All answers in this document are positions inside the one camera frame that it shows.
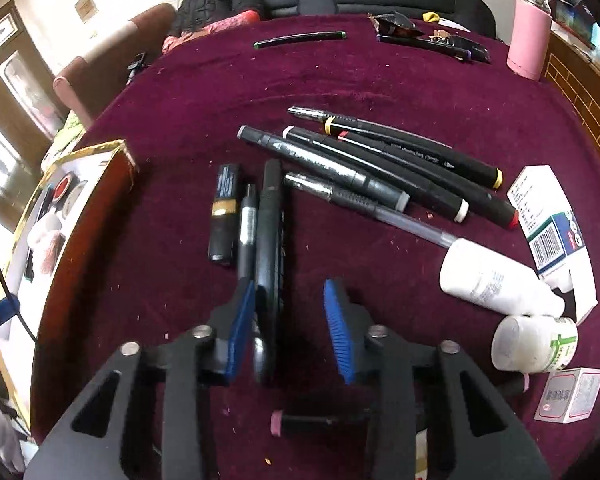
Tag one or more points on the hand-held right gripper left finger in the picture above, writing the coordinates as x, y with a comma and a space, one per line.
240, 330

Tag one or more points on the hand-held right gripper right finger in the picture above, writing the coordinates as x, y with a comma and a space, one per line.
340, 335

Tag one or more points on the black stick pink tip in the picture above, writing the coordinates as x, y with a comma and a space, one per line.
320, 421

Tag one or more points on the thick black marker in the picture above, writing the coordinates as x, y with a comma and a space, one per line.
269, 235

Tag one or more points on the short black silver pen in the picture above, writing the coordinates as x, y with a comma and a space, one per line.
247, 230

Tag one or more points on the black gold tube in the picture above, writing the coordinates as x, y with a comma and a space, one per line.
225, 215

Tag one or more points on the gold-edged box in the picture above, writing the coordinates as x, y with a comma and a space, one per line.
95, 240

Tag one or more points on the clear gel pen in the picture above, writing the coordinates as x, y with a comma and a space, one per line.
360, 205

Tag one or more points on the white nozzle bottle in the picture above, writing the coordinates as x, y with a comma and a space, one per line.
495, 280

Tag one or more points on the black marker grey caps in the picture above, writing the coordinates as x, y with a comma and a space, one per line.
325, 167

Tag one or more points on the white bottle green label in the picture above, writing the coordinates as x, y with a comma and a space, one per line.
535, 345

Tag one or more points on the silver tip pen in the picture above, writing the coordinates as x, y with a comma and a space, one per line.
305, 112

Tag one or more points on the small grey label box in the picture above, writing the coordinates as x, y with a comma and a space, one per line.
570, 395

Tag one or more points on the blue white carton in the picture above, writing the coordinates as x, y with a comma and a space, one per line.
550, 220

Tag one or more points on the wooden glass door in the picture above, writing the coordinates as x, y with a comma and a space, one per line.
25, 85

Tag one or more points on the brown armchair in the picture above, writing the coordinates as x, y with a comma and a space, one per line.
110, 60

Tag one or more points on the black marker green tip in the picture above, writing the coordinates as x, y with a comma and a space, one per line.
300, 39

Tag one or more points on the black items near thermos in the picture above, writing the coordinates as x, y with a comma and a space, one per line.
445, 49

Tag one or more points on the key bunch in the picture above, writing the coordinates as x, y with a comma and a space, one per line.
437, 36

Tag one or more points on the dark crumpled wrapper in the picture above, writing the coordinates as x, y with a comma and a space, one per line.
395, 25

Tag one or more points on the white paper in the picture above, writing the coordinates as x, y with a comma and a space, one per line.
450, 23

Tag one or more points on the yellow object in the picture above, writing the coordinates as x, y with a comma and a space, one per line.
431, 17

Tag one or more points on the wooden sideboard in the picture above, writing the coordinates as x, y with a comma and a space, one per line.
580, 85

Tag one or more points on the pink thermos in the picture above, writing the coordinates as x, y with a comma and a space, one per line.
527, 40

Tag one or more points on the small black camera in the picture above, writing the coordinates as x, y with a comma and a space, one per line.
139, 62

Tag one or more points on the wall plaque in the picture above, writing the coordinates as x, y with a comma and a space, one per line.
86, 6

